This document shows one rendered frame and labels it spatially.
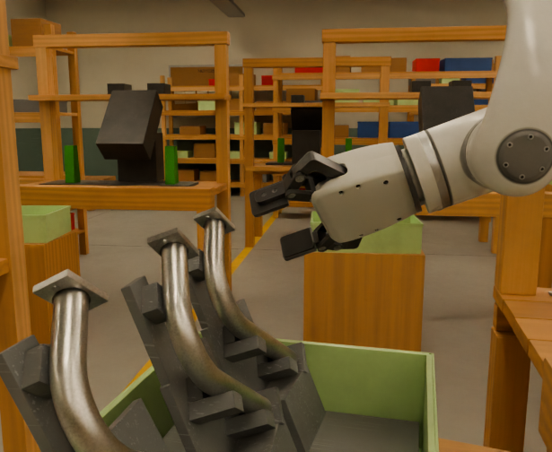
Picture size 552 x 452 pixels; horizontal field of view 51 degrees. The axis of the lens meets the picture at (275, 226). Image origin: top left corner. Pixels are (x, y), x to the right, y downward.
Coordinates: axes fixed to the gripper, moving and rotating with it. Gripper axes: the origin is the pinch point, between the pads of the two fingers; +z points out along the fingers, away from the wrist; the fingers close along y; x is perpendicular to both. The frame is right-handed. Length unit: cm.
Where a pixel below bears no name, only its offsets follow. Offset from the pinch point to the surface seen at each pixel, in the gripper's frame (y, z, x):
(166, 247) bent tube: 1.5, 12.9, -1.3
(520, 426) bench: -123, -25, -4
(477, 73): -511, -170, -537
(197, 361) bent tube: -2.6, 11.9, 11.8
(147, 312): 1.4, 15.5, 6.5
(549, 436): -64, -25, 13
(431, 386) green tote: -31.8, -9.4, 10.8
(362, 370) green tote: -40.7, 0.8, 2.1
